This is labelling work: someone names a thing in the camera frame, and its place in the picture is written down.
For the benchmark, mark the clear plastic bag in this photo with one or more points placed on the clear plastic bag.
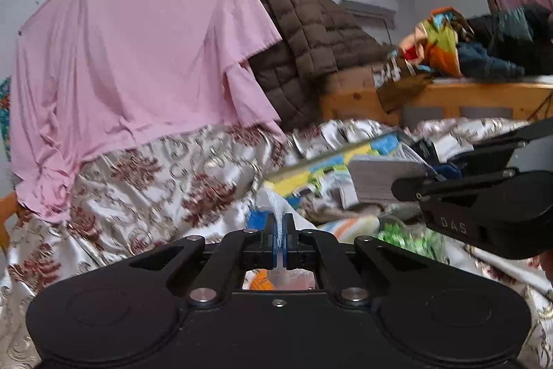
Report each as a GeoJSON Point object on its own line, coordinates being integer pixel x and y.
{"type": "Point", "coordinates": [272, 202]}

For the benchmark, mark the yellow blue cartoon towel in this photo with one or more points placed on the yellow blue cartoon towel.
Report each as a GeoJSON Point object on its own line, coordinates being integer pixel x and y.
{"type": "Point", "coordinates": [302, 183]}

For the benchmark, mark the teal patterned cloth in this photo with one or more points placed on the teal patterned cloth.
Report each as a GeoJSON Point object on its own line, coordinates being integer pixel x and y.
{"type": "Point", "coordinates": [4, 114]}

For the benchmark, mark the brown cloth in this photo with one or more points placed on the brown cloth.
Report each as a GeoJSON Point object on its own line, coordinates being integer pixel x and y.
{"type": "Point", "coordinates": [319, 211]}

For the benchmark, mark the blue garment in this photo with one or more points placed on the blue garment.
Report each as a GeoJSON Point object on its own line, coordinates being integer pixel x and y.
{"type": "Point", "coordinates": [488, 64]}

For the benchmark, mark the pink sheet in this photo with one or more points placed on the pink sheet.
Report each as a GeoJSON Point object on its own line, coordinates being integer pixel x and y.
{"type": "Point", "coordinates": [129, 49]}

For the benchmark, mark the navy cloth with blue label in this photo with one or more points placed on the navy cloth with blue label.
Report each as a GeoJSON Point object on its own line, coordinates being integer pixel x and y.
{"type": "Point", "coordinates": [425, 146]}

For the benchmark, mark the floral satin bedspread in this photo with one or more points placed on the floral satin bedspread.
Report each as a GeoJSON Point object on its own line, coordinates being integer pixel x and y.
{"type": "Point", "coordinates": [151, 179]}

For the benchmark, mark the colourful printed blanket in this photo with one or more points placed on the colourful printed blanket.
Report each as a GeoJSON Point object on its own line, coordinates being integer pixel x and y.
{"type": "Point", "coordinates": [436, 40]}

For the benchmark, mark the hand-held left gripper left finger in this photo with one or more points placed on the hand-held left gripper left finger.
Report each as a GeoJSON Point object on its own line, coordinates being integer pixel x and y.
{"type": "Point", "coordinates": [270, 239]}

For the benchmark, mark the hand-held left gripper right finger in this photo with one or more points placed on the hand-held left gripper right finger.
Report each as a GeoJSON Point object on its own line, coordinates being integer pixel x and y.
{"type": "Point", "coordinates": [286, 241]}

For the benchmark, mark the brown quilted jacket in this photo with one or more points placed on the brown quilted jacket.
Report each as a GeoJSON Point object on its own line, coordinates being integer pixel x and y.
{"type": "Point", "coordinates": [302, 40]}

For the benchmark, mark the brown paper bag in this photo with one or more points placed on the brown paper bag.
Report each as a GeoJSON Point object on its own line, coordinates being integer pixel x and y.
{"type": "Point", "coordinates": [401, 83]}

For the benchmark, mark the black jacket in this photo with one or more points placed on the black jacket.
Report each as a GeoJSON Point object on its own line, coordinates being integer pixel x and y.
{"type": "Point", "coordinates": [518, 32]}

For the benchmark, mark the cream striped pouch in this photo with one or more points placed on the cream striped pouch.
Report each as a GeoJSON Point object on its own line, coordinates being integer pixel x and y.
{"type": "Point", "coordinates": [350, 226]}

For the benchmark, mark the orange cloth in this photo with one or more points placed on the orange cloth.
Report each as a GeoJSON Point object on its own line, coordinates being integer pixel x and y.
{"type": "Point", "coordinates": [261, 282]}

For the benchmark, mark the wooden bed frame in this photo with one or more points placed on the wooden bed frame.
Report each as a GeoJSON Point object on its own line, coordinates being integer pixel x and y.
{"type": "Point", "coordinates": [475, 96]}

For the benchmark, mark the bag of green paper stars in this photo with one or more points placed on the bag of green paper stars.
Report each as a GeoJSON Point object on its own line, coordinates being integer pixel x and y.
{"type": "Point", "coordinates": [406, 235]}

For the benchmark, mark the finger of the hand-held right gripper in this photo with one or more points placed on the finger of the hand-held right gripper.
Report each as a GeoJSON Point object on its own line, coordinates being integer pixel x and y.
{"type": "Point", "coordinates": [484, 157]}
{"type": "Point", "coordinates": [410, 188]}

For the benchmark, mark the grey face mask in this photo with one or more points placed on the grey face mask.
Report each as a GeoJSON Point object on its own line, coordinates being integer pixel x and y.
{"type": "Point", "coordinates": [376, 179]}

